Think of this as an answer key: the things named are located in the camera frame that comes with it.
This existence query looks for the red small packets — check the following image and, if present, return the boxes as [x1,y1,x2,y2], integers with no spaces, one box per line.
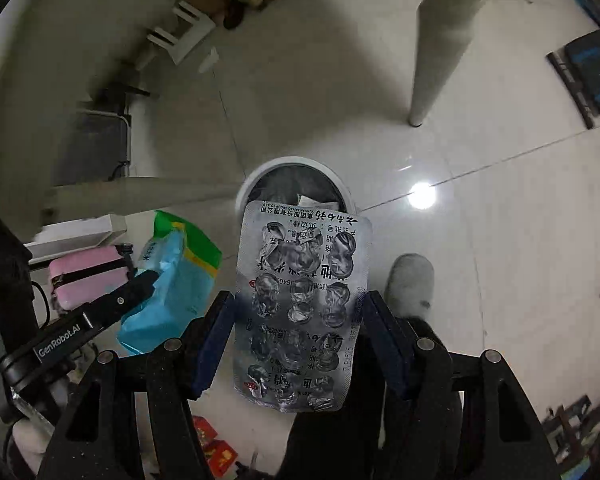
[192,414,239,479]

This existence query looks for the person's dark trouser leg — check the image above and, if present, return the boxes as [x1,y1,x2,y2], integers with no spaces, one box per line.
[285,310,463,480]

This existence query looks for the dark framed clutter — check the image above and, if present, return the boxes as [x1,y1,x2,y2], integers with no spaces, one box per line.
[540,394,600,480]

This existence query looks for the blue and green plastic packet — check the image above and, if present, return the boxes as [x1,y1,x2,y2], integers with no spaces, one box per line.
[117,210,224,359]

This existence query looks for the silver blister pack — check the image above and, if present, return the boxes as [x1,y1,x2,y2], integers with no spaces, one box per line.
[232,200,374,414]

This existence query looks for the white flat box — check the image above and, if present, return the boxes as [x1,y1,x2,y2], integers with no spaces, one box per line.
[22,212,129,267]

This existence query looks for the dark metal wire rack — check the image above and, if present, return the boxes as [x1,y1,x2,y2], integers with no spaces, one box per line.
[55,82,152,183]

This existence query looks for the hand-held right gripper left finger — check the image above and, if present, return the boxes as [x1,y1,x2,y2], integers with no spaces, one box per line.
[37,290,237,480]

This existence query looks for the brown shoe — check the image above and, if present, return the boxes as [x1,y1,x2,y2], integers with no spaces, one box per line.
[222,0,249,31]

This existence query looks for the pink zip case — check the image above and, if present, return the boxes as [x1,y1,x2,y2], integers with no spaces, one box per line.
[47,244,137,312]

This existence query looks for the white plastic stool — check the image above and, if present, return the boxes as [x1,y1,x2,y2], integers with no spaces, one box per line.
[134,0,217,68]

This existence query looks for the black and blue mat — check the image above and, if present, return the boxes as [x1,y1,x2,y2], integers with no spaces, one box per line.
[546,25,600,130]

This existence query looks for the white round trash bin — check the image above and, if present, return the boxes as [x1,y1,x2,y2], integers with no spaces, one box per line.
[235,156,359,221]

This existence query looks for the beige table leg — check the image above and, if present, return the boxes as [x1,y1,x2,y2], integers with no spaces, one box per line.
[407,0,497,129]

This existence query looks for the grey slipper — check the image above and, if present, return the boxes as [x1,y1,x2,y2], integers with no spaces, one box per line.
[384,254,437,322]

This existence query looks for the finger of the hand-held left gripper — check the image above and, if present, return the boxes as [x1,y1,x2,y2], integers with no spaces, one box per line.
[0,269,162,390]

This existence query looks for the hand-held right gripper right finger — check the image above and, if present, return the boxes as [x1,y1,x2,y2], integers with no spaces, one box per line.
[362,291,563,480]

